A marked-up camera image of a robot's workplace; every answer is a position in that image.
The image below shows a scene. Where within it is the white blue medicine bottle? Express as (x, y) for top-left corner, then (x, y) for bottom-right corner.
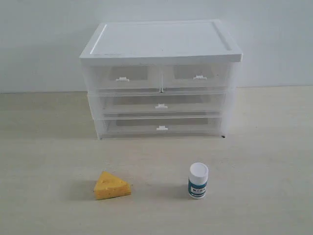
(188, 162), (209, 199)

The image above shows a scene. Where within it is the clear bottom wide drawer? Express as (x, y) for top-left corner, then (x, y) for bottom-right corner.
(94, 117), (221, 138)

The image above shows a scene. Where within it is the clear wide drawer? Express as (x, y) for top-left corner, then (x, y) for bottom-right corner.
(88, 93), (226, 117)
(94, 117), (221, 138)

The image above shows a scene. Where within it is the white plastic drawer cabinet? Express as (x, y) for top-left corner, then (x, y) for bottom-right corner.
(79, 20), (243, 139)

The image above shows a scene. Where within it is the clear middle wide drawer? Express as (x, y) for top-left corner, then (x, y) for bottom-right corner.
(88, 93), (226, 117)

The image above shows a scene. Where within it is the yellow cheese wedge toy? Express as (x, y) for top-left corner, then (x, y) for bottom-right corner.
(93, 171), (131, 200)

